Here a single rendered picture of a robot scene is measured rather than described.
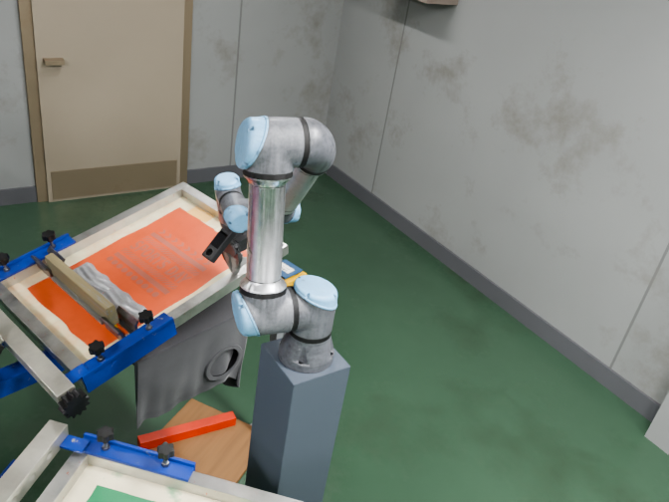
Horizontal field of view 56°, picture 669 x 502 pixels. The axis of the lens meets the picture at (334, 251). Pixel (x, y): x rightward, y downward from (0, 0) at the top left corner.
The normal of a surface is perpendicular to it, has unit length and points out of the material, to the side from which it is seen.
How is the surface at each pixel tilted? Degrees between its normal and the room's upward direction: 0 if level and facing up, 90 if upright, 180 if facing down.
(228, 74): 90
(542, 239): 90
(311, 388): 90
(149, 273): 13
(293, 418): 90
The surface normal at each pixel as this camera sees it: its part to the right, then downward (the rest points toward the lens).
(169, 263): 0.00, -0.77
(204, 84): 0.55, 0.49
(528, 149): -0.83, 0.17
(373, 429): 0.15, -0.85
